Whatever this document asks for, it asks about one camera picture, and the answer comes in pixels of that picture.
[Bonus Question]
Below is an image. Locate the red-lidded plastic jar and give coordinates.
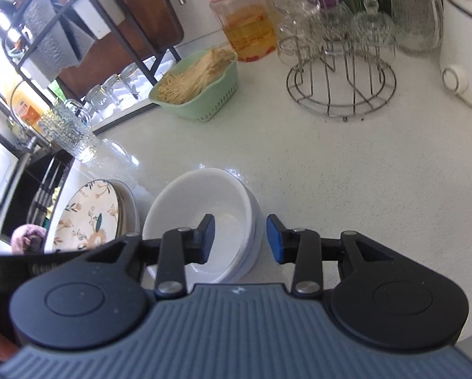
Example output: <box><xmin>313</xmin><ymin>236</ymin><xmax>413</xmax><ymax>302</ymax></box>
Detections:
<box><xmin>205</xmin><ymin>0</ymin><xmax>278</xmax><ymax>64</ymax></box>

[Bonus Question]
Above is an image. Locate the white bowl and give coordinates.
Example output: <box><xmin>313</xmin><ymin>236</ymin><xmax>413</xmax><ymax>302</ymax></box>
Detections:
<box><xmin>188</xmin><ymin>167</ymin><xmax>264</xmax><ymax>285</ymax></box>
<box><xmin>142</xmin><ymin>171</ymin><xmax>254</xmax><ymax>282</ymax></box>

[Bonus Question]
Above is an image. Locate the white plastic holder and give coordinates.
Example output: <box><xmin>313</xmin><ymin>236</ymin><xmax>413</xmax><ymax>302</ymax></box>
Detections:
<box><xmin>71</xmin><ymin>0</ymin><xmax>127</xmax><ymax>41</ymax></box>

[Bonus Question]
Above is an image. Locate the green plastic basket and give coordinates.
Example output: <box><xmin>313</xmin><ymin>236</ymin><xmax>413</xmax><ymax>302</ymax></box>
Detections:
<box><xmin>148</xmin><ymin>49</ymin><xmax>239</xmax><ymax>123</ymax></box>

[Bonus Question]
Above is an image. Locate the white tray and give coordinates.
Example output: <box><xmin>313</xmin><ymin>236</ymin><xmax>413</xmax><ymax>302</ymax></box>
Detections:
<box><xmin>91</xmin><ymin>97</ymin><xmax>170</xmax><ymax>134</ymax></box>

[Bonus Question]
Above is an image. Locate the black metal rack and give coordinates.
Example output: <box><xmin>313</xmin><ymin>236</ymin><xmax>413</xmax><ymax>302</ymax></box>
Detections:
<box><xmin>0</xmin><ymin>0</ymin><xmax>182</xmax><ymax>89</ymax></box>

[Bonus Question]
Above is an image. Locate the pink fluffy cloth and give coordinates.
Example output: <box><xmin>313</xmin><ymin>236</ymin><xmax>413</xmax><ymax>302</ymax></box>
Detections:
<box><xmin>11</xmin><ymin>224</ymin><xmax>47</xmax><ymax>254</ymax></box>

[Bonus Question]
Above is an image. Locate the wire cup rack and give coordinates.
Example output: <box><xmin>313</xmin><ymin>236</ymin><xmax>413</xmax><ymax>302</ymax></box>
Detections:
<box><xmin>286</xmin><ymin>41</ymin><xmax>397</xmax><ymax>122</ymax></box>

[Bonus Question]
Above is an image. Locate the floral rabbit plate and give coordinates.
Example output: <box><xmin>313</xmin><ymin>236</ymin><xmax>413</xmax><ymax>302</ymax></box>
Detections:
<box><xmin>52</xmin><ymin>179</ymin><xmax>121</xmax><ymax>252</ymax></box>

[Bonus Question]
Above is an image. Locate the steel kitchen faucet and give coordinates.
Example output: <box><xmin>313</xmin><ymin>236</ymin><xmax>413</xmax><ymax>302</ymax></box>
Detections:
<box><xmin>0</xmin><ymin>90</ymin><xmax>40</xmax><ymax>155</ymax></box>

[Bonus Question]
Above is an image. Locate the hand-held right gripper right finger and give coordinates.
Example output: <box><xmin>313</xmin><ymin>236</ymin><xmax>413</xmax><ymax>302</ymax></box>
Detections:
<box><xmin>266</xmin><ymin>214</ymin><xmax>396</xmax><ymax>298</ymax></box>

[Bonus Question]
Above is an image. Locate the pale rimmed plate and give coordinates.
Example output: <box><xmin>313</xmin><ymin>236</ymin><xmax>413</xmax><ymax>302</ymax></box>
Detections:
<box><xmin>113</xmin><ymin>179</ymin><xmax>141</xmax><ymax>238</ymax></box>

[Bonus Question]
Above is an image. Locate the dried noodle bundle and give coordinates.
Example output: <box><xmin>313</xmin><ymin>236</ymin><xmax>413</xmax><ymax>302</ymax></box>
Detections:
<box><xmin>157</xmin><ymin>46</ymin><xmax>236</xmax><ymax>104</ymax></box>

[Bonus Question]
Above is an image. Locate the wooden cutting board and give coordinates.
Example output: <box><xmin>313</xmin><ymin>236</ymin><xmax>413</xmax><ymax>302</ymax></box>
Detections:
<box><xmin>57</xmin><ymin>0</ymin><xmax>186</xmax><ymax>88</ymax></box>

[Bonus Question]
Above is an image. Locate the yellow detergent bottle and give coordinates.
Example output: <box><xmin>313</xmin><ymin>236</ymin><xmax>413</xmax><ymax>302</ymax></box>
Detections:
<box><xmin>9</xmin><ymin>86</ymin><xmax>44</xmax><ymax>132</ymax></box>

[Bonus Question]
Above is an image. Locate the white rice cooker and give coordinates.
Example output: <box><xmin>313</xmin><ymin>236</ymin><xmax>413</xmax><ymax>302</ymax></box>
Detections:
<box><xmin>438</xmin><ymin>0</ymin><xmax>472</xmax><ymax>118</ymax></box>

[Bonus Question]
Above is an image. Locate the clear drinking glass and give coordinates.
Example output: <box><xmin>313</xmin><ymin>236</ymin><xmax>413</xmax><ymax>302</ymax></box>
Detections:
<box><xmin>120</xmin><ymin>62</ymin><xmax>150</xmax><ymax>102</ymax></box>
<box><xmin>84</xmin><ymin>84</ymin><xmax>107</xmax><ymax>122</ymax></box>
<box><xmin>101</xmin><ymin>74</ymin><xmax>128</xmax><ymax>112</ymax></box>

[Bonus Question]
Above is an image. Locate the textured glass pitcher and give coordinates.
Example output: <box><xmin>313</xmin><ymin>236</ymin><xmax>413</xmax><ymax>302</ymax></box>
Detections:
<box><xmin>389</xmin><ymin>0</ymin><xmax>445</xmax><ymax>55</ymax></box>
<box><xmin>36</xmin><ymin>99</ymin><xmax>101</xmax><ymax>164</ymax></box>

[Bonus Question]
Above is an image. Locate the black sink drain rack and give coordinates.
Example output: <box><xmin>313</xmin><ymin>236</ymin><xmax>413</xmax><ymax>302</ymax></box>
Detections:
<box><xmin>0</xmin><ymin>153</ymin><xmax>75</xmax><ymax>241</ymax></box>

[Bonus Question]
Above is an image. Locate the glass cup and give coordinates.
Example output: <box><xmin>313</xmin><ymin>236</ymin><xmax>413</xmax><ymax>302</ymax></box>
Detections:
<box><xmin>274</xmin><ymin>0</ymin><xmax>324</xmax><ymax>67</ymax></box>
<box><xmin>351</xmin><ymin>0</ymin><xmax>397</xmax><ymax>64</ymax></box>

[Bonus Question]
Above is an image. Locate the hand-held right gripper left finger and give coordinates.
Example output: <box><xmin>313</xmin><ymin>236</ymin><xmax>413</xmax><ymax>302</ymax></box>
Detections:
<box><xmin>87</xmin><ymin>214</ymin><xmax>215</xmax><ymax>300</ymax></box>

